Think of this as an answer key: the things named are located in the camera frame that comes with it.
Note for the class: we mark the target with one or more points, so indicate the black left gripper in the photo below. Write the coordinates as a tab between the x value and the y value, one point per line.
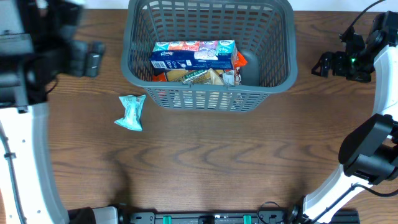
80	51

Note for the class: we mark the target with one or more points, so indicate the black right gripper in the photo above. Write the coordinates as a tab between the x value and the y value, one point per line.
338	69

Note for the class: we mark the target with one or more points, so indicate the teal snack wrapper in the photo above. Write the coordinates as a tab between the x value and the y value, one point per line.
133	106

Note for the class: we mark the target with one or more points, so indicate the brown white snack packet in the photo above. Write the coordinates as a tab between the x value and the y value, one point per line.
231	77

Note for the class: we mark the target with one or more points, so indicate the blue Kleenex tissue multipack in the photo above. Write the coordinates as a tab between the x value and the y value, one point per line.
194	55

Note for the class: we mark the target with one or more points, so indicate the beige snack bag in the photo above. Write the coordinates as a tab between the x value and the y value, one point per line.
210	77

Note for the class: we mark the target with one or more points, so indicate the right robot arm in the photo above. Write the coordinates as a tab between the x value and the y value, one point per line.
364	160

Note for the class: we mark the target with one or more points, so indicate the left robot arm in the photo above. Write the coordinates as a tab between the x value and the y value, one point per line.
28	188

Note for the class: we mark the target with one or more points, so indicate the grey plastic lattice basket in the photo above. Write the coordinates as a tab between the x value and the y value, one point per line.
264	33

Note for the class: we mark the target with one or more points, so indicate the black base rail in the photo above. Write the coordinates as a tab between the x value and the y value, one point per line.
242	217

